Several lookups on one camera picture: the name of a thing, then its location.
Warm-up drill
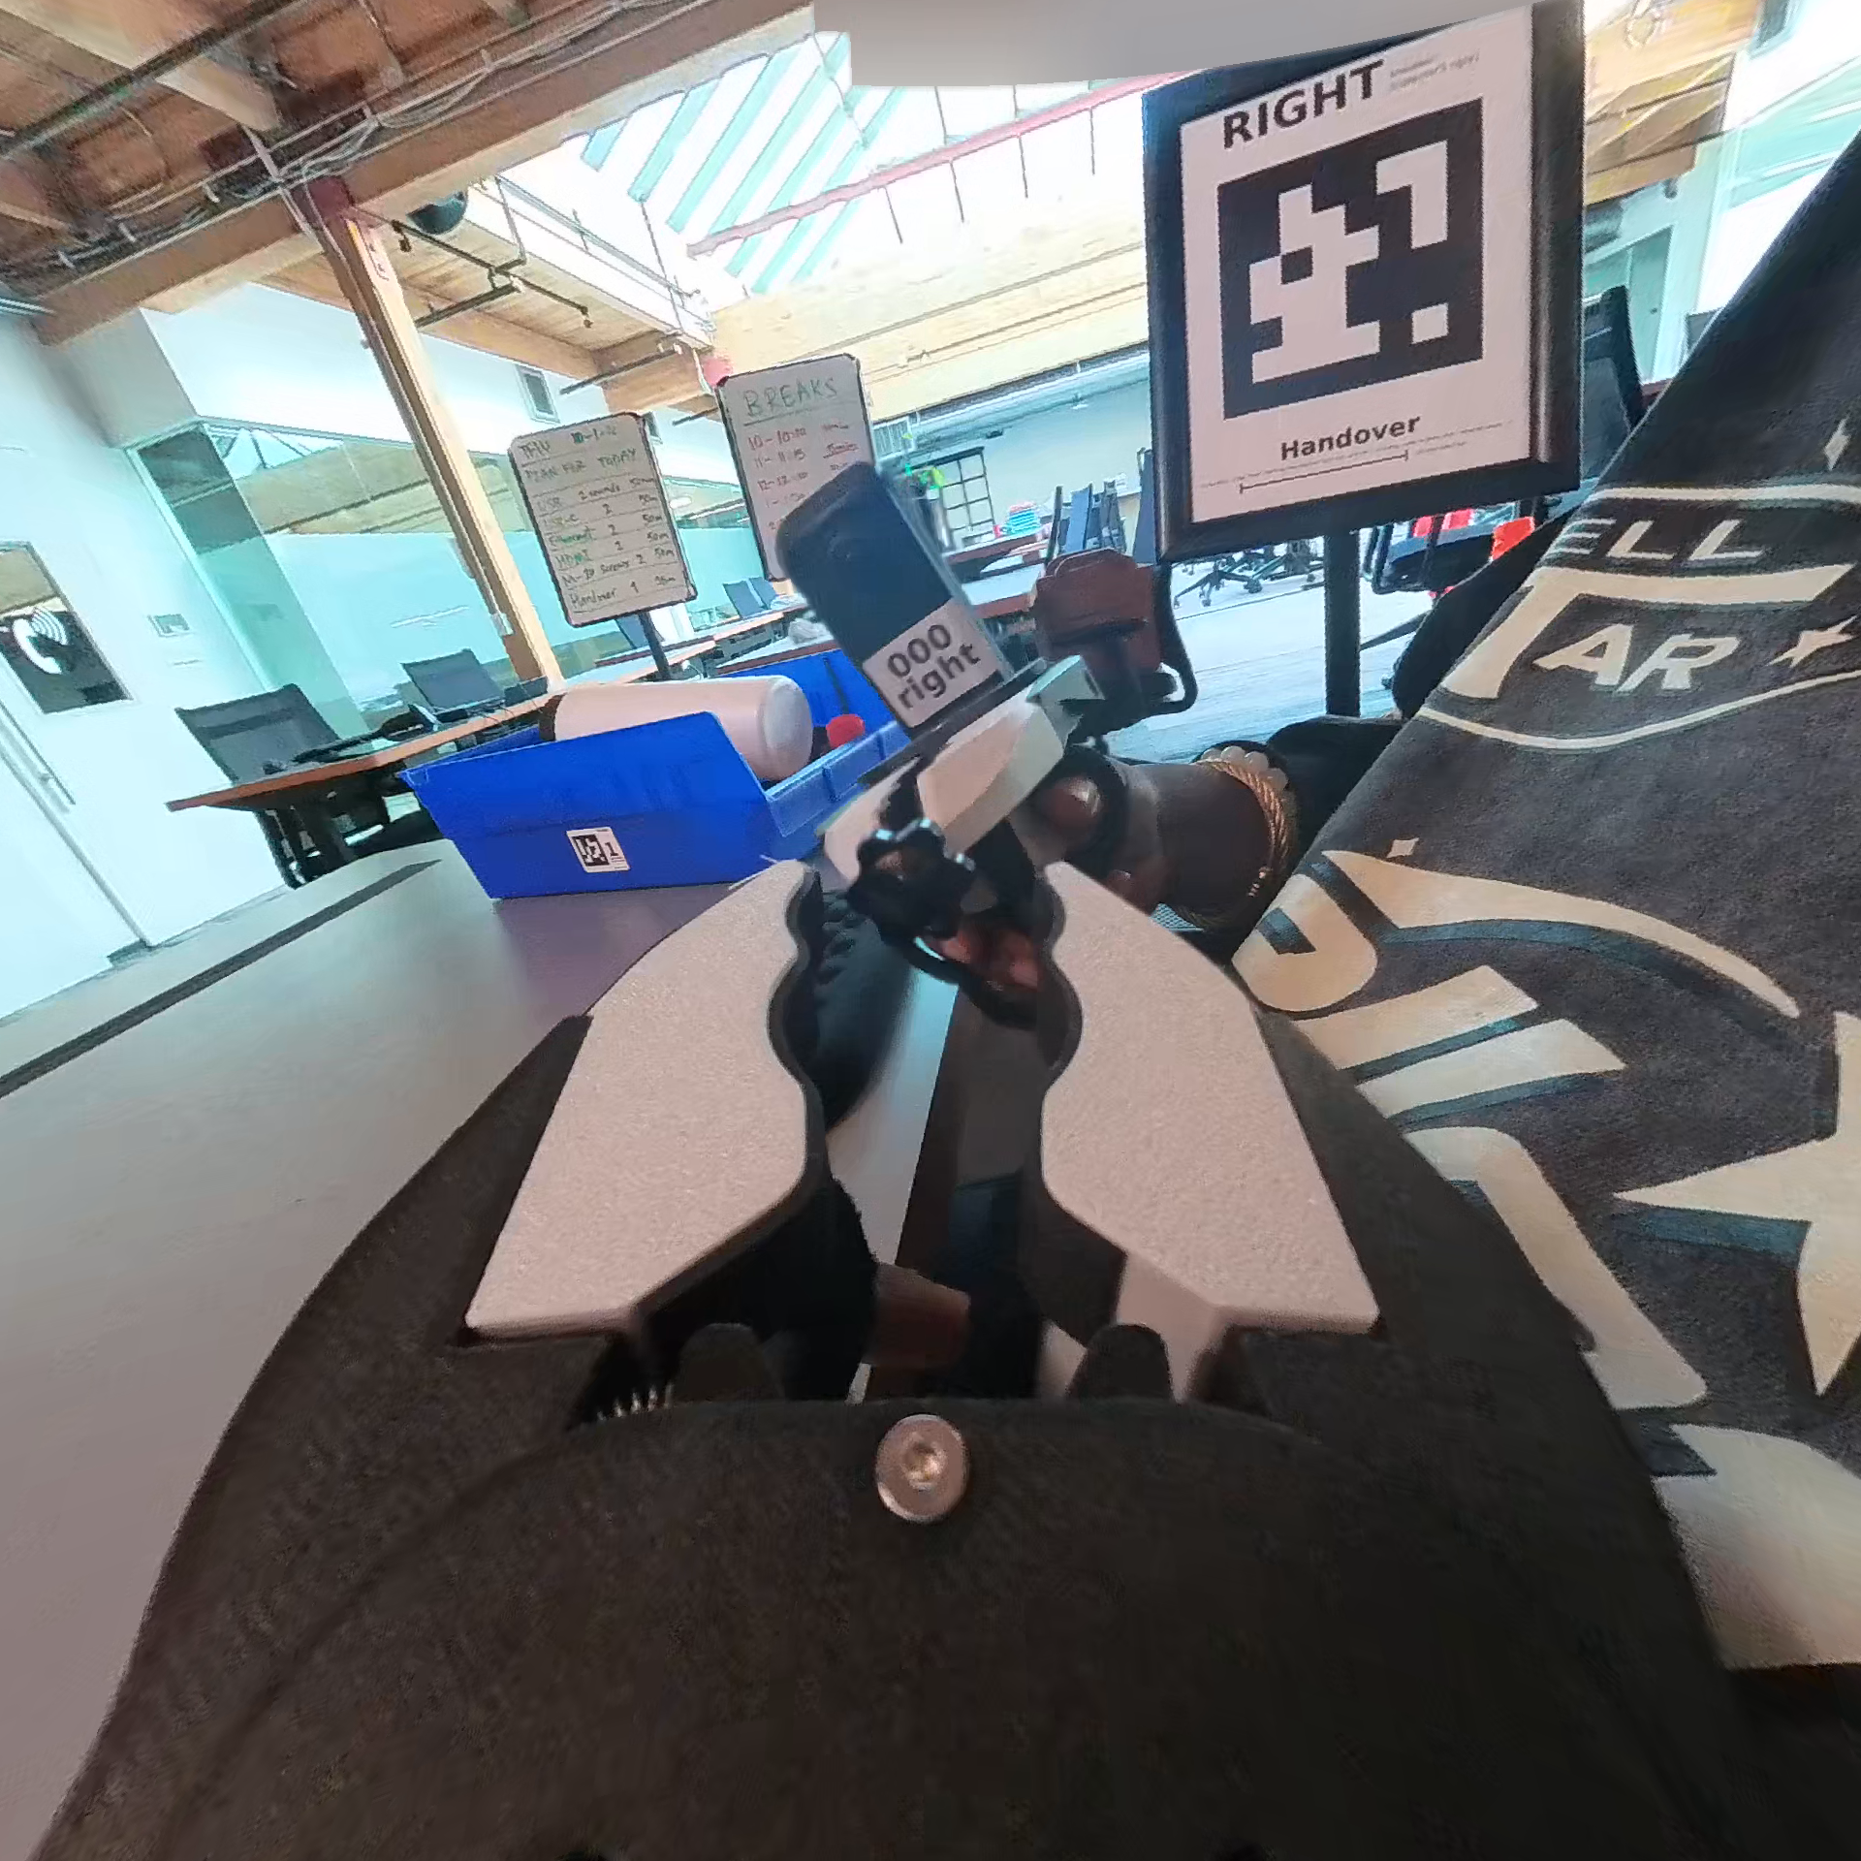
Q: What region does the black sign pole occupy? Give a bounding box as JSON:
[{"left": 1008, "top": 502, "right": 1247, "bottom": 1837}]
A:
[{"left": 1323, "top": 528, "right": 1365, "bottom": 718}]

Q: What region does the person's left hand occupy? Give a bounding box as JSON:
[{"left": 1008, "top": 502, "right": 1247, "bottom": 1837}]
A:
[{"left": 873, "top": 1263, "right": 974, "bottom": 1368}]

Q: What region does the brown office chair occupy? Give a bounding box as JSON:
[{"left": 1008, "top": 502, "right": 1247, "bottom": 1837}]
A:
[{"left": 1034, "top": 558, "right": 1194, "bottom": 712}]

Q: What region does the black framed marker sign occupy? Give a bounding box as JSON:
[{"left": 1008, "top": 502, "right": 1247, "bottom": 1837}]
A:
[{"left": 1141, "top": 0, "right": 1587, "bottom": 559}]

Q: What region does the blue plastic bin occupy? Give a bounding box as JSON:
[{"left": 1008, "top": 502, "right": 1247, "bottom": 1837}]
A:
[{"left": 400, "top": 647, "right": 918, "bottom": 903}]

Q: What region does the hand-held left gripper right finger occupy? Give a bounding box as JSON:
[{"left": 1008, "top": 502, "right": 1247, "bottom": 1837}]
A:
[{"left": 1036, "top": 860, "right": 1381, "bottom": 1398}]

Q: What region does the whiteboard with red writing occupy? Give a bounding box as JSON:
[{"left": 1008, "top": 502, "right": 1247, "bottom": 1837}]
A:
[{"left": 717, "top": 352, "right": 883, "bottom": 583}]

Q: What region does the black office chair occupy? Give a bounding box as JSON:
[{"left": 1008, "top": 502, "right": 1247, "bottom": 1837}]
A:
[{"left": 176, "top": 682, "right": 384, "bottom": 887}]

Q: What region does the person's right hand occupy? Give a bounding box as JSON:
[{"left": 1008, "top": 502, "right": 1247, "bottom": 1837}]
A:
[{"left": 1040, "top": 754, "right": 1269, "bottom": 933}]

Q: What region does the whiteboard with green writing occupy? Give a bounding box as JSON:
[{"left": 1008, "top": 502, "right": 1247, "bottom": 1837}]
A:
[{"left": 511, "top": 410, "right": 699, "bottom": 628}]

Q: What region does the black star knob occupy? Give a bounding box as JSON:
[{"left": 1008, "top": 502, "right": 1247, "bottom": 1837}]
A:
[{"left": 855, "top": 813, "right": 984, "bottom": 954}]

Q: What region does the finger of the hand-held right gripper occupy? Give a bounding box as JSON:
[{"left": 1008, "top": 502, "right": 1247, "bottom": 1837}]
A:
[
  {"left": 826, "top": 703, "right": 1086, "bottom": 882},
  {"left": 999, "top": 653, "right": 1120, "bottom": 744}
]

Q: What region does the wooden desk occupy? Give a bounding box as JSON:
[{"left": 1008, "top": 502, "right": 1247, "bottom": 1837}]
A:
[{"left": 167, "top": 682, "right": 584, "bottom": 814}]

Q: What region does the gold bracelet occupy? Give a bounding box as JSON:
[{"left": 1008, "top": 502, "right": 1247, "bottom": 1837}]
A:
[{"left": 1200, "top": 744, "right": 1303, "bottom": 933}]

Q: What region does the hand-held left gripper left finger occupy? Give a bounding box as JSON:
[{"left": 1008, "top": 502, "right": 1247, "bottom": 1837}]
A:
[{"left": 465, "top": 860, "right": 831, "bottom": 1342}]

